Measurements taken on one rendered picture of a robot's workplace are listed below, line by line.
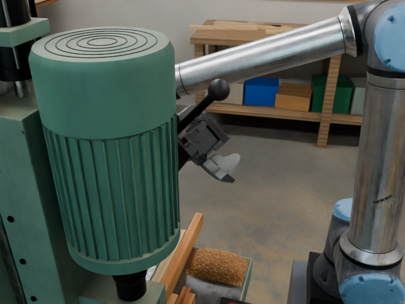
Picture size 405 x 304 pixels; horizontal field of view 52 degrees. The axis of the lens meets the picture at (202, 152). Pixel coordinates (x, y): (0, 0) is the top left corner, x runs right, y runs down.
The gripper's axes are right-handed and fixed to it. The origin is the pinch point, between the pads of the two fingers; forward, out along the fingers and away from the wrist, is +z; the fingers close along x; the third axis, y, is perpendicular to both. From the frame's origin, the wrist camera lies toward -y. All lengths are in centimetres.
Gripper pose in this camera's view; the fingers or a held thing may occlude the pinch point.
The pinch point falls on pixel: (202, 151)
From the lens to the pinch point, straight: 68.7
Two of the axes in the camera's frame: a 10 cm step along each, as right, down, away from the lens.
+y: 7.2, -6.8, 1.4
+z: 2.3, 0.5, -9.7
